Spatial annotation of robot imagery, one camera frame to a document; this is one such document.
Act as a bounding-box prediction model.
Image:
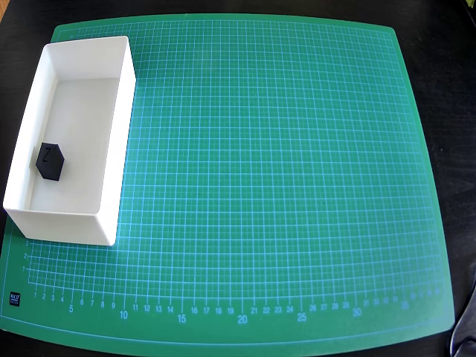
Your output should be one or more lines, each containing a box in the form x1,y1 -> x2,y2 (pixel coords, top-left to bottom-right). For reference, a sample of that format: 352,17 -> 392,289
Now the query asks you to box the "green cutting mat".
0,13 -> 457,349

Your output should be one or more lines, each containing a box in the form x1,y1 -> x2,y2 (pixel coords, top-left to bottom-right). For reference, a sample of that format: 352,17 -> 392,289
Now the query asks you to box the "white rectangular plastic bin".
2,35 -> 137,247

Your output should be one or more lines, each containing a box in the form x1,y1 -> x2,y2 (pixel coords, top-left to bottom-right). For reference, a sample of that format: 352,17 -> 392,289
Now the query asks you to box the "black cube with letters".
35,141 -> 66,182

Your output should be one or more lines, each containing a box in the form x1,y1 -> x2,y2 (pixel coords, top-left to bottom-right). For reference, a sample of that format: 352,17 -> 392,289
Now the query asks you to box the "dark grey cord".
447,260 -> 476,357

